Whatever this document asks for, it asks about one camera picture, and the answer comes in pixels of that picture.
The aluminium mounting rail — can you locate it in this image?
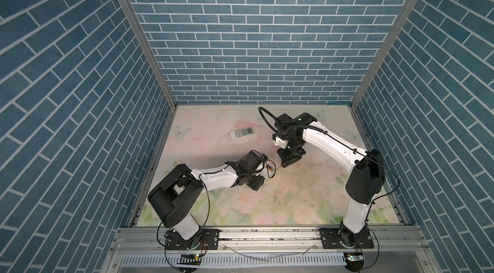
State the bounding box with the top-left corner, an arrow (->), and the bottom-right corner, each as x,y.
110,224 -> 428,254

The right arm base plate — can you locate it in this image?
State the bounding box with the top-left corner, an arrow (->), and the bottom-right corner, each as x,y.
318,224 -> 374,249

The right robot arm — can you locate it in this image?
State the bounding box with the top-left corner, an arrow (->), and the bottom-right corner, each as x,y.
272,113 -> 385,248

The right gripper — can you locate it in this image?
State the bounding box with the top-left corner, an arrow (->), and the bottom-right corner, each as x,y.
275,138 -> 302,167

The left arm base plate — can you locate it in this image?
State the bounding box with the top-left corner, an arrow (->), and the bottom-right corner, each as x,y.
165,228 -> 220,251

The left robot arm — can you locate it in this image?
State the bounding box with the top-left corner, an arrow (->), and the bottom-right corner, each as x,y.
147,150 -> 268,241

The white ribbed cable duct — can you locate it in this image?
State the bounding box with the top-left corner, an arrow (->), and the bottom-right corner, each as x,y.
120,252 -> 347,269

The white remote control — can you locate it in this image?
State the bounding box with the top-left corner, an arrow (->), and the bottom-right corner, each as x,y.
229,127 -> 255,140
266,165 -> 276,179

